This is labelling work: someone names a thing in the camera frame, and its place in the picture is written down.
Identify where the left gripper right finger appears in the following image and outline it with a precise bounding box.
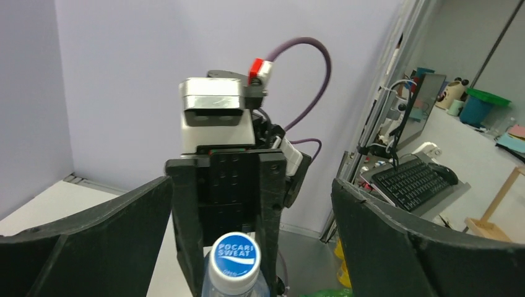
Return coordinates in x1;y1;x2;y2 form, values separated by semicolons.
331;178;524;296

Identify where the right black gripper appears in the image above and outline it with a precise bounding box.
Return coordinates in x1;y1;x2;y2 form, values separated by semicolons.
165;148;286;296

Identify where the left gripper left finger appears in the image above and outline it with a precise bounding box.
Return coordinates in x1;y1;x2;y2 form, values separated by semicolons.
1;177;173;296

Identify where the clear bottle blue label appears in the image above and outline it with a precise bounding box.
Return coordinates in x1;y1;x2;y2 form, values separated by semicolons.
201;232;271;297

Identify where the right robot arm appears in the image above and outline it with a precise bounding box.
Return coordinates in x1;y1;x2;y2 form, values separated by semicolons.
165;111;311;296

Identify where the yellow juice bottle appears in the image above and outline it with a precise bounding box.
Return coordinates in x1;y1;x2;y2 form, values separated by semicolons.
334;239;352;288

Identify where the green plastic bottle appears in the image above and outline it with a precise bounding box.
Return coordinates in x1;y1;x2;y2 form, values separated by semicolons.
300;288;354;297

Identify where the black computer keyboard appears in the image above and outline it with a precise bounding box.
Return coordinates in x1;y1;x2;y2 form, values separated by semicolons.
371;158;452;212

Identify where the black computer mouse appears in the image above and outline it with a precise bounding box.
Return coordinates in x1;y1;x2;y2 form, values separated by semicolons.
428;162;459;186

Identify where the wooden shelf rack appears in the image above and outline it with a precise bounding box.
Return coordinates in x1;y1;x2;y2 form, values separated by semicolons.
464;166;525;243

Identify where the teal bin green lid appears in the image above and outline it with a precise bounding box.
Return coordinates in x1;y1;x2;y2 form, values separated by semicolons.
459;88;511;127

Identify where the black computer monitor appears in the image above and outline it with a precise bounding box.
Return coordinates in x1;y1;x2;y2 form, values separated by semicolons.
397;73;446;151

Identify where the panda mug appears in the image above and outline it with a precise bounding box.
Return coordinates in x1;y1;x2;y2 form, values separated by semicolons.
435;77;470;110

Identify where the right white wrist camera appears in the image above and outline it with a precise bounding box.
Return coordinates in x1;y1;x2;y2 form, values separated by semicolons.
179;58;274;155

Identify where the aluminium frame rail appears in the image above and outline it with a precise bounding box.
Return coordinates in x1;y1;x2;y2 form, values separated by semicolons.
63;174;126;196

